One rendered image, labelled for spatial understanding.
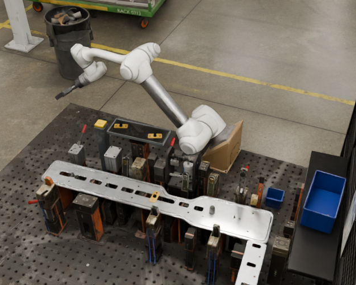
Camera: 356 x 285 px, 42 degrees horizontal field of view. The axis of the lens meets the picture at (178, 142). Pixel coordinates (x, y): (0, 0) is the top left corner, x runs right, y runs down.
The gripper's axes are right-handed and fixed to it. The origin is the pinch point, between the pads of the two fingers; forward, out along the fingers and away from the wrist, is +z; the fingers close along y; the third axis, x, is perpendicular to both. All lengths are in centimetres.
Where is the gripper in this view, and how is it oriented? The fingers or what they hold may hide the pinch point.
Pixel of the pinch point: (60, 96)
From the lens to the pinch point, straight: 358.6
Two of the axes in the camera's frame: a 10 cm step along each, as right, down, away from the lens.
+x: 5.5, 8.2, 1.7
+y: -0.9, 2.5, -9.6
